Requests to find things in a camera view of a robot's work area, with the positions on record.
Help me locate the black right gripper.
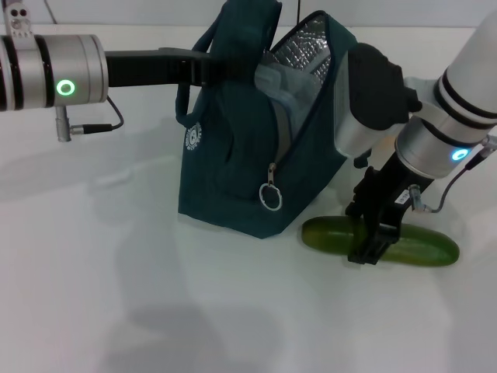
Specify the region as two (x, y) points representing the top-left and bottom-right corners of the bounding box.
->
(344, 152), (436, 266)

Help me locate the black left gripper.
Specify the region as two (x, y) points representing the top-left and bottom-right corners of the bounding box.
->
(103, 46), (257, 89)

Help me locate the green cucumber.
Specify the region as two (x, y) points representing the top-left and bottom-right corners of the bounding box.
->
(301, 216), (461, 268)

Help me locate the clear plastic lidded container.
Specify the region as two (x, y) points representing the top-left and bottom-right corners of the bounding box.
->
(254, 61), (324, 138)

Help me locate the dark teal lunch bag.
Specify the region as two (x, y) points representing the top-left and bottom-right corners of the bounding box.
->
(175, 0), (358, 239)

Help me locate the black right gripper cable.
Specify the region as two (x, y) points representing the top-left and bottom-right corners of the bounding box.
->
(407, 134), (497, 214)

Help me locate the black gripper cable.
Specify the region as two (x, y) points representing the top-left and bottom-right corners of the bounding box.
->
(55, 96), (124, 143)
(407, 134), (497, 214)

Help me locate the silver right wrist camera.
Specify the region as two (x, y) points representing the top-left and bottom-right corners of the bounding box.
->
(332, 42), (425, 161)

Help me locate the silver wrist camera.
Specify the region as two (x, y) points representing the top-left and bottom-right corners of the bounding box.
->
(332, 42), (425, 161)
(3, 0), (35, 51)

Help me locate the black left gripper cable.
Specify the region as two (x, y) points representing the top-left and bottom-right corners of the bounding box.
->
(55, 96), (124, 143)

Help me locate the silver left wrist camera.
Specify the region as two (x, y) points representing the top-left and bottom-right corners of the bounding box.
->
(3, 0), (35, 51)

